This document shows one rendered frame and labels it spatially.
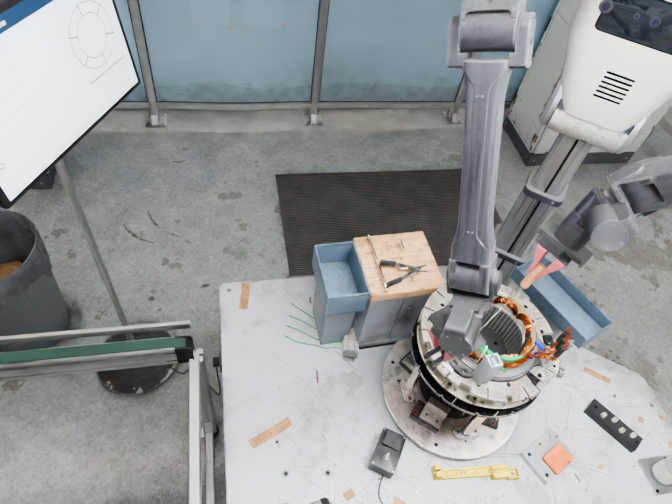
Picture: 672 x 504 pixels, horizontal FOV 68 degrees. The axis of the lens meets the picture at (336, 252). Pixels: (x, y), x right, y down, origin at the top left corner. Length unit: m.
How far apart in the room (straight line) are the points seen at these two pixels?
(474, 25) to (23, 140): 0.91
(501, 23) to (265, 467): 1.07
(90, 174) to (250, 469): 2.20
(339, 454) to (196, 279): 1.43
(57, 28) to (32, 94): 0.15
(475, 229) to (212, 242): 2.02
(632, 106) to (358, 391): 0.95
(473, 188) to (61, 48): 0.92
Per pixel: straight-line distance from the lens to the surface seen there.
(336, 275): 1.35
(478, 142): 0.78
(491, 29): 0.75
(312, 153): 3.20
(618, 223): 0.90
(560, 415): 1.59
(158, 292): 2.54
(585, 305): 1.48
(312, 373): 1.42
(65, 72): 1.31
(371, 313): 1.32
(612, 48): 1.24
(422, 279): 1.29
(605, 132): 1.33
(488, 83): 0.76
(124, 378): 2.33
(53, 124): 1.29
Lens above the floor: 2.07
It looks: 51 degrees down
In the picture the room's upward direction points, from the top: 11 degrees clockwise
